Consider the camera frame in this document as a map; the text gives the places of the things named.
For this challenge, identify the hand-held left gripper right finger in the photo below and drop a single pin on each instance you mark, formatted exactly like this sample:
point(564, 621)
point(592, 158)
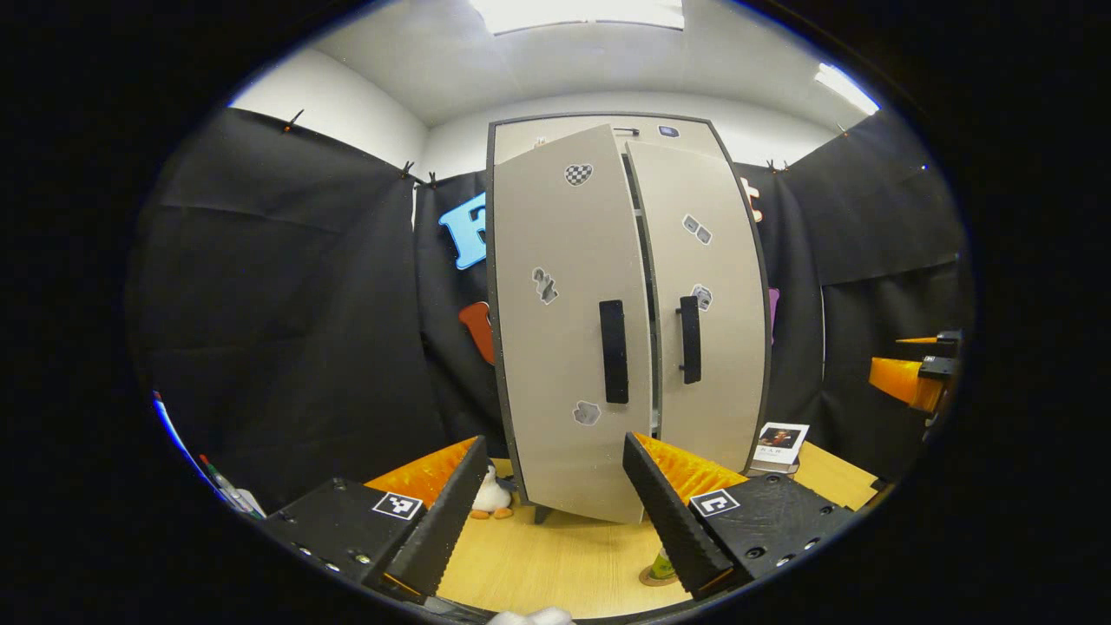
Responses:
point(668, 521)

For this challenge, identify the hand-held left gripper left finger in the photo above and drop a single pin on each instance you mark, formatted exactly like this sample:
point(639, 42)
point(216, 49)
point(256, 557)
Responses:
point(447, 529)

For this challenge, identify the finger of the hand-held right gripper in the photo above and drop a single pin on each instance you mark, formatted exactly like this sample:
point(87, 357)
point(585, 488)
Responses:
point(918, 340)
point(907, 382)

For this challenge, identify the round brown coaster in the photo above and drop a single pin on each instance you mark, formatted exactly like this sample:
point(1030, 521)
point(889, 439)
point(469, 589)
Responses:
point(651, 580)

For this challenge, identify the grey cabinet door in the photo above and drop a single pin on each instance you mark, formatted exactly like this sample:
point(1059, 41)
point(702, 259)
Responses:
point(555, 365)
point(729, 365)

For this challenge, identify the grey white cabinet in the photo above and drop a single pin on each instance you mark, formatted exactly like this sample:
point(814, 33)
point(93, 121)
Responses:
point(647, 269)

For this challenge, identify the grey cabinet drawer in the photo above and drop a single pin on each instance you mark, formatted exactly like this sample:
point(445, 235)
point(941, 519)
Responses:
point(555, 130)

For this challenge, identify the white duck plush toy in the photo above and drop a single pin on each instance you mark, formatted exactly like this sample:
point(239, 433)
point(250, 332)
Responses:
point(492, 496)

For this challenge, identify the white book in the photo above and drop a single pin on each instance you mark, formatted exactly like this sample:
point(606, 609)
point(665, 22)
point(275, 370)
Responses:
point(781, 438)

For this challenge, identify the green red pen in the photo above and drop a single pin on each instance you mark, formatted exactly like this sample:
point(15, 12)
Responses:
point(217, 479)

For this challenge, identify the narrow ceiling light panel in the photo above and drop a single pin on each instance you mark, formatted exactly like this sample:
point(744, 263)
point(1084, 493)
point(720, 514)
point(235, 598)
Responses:
point(846, 87)

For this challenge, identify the black backdrop cloth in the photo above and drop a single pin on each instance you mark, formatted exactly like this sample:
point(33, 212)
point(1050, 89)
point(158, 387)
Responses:
point(286, 304)

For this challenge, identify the large ceiling light panel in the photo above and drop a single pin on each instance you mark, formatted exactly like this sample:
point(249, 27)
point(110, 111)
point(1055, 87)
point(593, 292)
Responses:
point(577, 13)

